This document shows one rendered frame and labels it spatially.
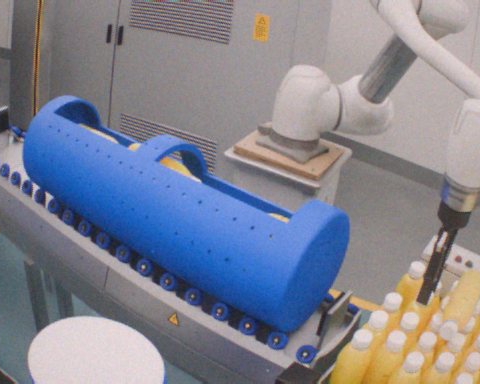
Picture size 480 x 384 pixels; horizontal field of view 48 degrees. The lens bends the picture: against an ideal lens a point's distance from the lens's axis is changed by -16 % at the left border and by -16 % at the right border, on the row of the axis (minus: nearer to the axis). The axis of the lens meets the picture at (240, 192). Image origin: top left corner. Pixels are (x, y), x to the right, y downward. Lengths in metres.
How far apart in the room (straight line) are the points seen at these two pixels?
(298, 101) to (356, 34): 2.28
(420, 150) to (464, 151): 3.13
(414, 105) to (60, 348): 3.33
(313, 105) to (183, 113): 1.51
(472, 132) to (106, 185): 0.84
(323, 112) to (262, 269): 0.79
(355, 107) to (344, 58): 2.29
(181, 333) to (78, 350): 0.39
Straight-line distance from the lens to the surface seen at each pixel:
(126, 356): 1.13
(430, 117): 4.08
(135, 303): 1.52
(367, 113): 1.88
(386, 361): 1.17
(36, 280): 2.09
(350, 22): 4.08
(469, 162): 1.05
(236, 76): 3.04
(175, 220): 1.29
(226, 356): 1.39
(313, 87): 1.84
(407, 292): 1.38
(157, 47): 3.26
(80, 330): 1.18
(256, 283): 1.20
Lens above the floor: 1.85
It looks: 30 degrees down
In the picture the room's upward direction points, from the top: 7 degrees clockwise
